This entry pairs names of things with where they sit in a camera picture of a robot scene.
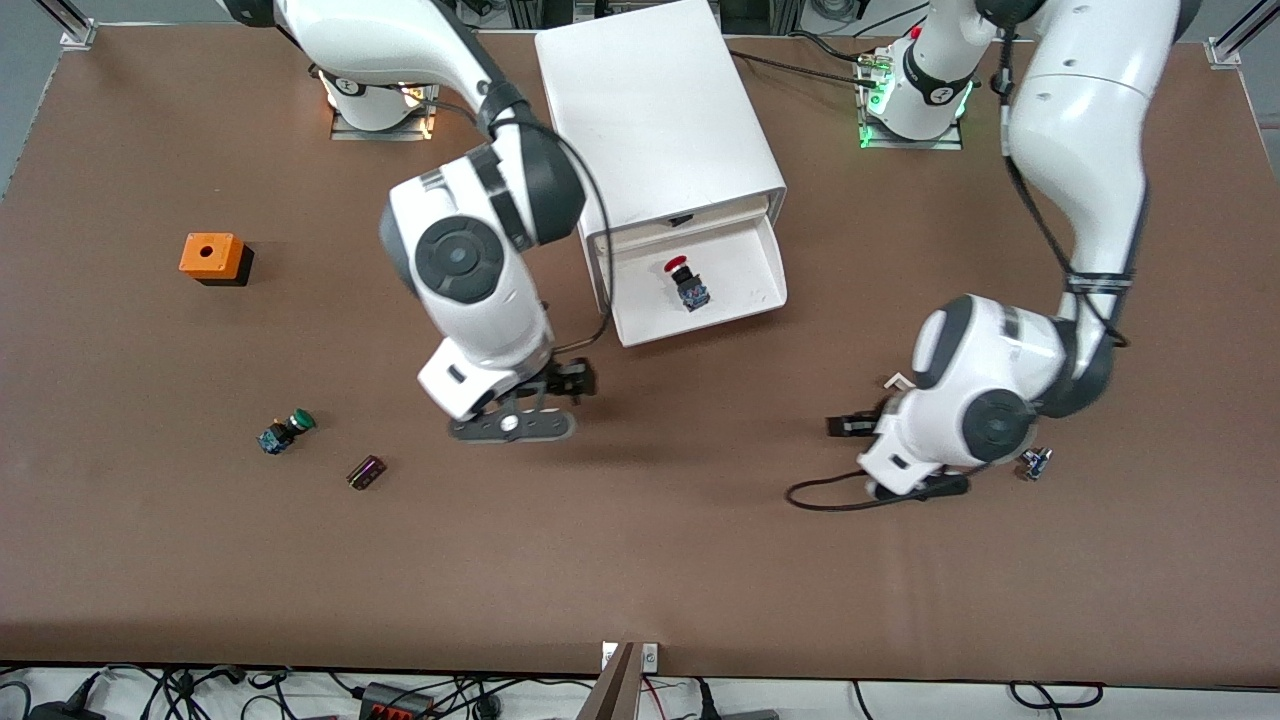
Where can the small purple component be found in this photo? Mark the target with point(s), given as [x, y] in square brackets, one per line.
[366, 473]

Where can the black power strip red switches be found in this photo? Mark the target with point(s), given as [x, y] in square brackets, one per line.
[395, 702]

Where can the green push button switch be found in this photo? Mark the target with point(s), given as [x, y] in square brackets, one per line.
[285, 432]

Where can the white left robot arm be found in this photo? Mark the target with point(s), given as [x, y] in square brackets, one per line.
[990, 420]

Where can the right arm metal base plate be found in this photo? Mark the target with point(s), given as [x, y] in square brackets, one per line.
[420, 125]

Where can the white drawer cabinet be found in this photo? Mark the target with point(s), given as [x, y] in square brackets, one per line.
[650, 100]

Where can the red push button switch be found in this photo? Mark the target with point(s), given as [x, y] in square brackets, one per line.
[688, 285]

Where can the black power plug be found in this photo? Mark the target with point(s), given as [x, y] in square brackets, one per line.
[706, 700]

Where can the small white metal bracket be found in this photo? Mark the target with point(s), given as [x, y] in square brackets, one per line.
[608, 656]
[650, 656]

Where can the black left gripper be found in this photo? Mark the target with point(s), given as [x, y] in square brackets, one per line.
[853, 424]

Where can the small blue component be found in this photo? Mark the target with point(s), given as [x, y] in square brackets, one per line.
[1037, 464]

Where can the grey camera stand post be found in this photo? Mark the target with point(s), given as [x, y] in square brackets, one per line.
[610, 690]

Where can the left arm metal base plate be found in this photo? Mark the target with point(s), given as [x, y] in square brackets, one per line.
[950, 143]

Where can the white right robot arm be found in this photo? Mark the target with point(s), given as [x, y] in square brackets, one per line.
[470, 260]

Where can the orange box with black base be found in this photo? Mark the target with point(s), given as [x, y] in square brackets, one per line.
[210, 255]

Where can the white curved plastic piece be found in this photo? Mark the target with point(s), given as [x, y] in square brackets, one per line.
[898, 380]

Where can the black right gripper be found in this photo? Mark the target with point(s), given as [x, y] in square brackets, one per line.
[568, 380]

